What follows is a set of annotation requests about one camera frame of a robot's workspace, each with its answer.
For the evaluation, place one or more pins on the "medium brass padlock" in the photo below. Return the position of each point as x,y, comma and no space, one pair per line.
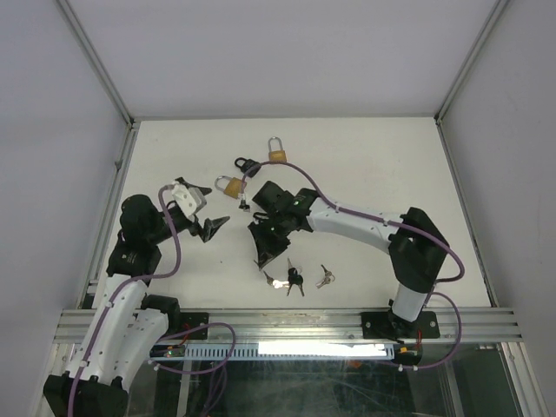
230,186

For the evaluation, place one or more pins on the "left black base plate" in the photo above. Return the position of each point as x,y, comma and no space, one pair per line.
189,320

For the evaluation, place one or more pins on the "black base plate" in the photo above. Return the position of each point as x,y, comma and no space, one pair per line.
189,320
385,325

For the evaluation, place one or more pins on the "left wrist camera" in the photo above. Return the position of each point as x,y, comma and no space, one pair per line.
190,202

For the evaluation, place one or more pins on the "tall brass padlock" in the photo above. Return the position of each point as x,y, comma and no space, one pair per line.
276,152

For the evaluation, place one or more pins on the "right silver key set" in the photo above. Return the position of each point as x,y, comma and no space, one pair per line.
327,278

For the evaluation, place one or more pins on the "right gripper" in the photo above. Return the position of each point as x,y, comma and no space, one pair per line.
266,249

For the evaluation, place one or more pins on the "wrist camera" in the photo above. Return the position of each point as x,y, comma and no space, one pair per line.
243,202
190,202

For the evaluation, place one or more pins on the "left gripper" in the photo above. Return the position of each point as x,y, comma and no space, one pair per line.
209,226

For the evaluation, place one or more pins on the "black headed key set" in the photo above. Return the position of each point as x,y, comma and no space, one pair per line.
295,278

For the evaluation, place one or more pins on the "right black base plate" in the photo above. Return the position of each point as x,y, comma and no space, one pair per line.
385,325

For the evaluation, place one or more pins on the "black padlock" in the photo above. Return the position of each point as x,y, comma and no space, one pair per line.
247,166

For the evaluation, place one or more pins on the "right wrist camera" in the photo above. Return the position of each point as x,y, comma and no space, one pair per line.
243,202

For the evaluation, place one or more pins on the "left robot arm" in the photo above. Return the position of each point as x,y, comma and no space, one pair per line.
129,321

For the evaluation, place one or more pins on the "silver key set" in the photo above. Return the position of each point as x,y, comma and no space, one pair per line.
327,278
274,283

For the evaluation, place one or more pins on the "white slotted cable duct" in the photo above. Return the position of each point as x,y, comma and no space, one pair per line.
275,351

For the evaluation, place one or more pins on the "aluminium mounting rail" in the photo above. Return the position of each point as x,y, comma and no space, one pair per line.
473,325

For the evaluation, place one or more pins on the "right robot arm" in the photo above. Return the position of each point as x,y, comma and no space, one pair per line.
416,248

